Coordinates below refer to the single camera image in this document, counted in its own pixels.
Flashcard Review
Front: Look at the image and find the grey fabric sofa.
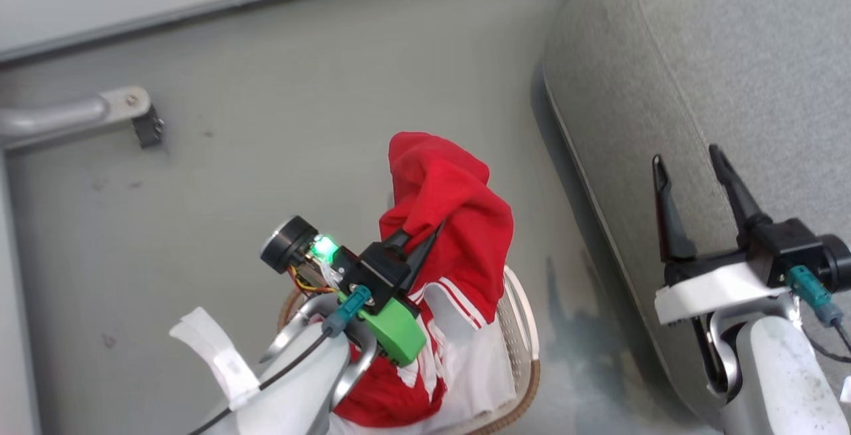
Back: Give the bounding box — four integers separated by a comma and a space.
542, 0, 851, 430

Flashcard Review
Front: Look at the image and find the white tape label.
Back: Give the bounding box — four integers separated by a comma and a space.
169, 307, 261, 412

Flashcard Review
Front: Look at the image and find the white basket with rattan rim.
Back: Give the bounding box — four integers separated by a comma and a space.
278, 265, 541, 435

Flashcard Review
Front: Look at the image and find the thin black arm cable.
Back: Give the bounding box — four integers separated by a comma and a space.
188, 329, 336, 435
800, 321, 851, 364

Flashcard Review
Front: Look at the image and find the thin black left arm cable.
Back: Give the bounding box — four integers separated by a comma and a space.
188, 329, 336, 435

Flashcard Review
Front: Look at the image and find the teal cable connector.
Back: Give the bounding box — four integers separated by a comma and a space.
785, 265, 846, 327
322, 285, 373, 338

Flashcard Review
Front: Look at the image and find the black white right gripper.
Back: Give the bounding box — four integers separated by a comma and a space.
652, 144, 826, 327

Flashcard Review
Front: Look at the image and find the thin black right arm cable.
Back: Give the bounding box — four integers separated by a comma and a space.
800, 321, 851, 364

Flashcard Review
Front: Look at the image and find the red white sports garment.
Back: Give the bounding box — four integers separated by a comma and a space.
329, 131, 517, 435

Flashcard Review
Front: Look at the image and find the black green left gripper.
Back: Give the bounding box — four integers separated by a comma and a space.
330, 221, 445, 366

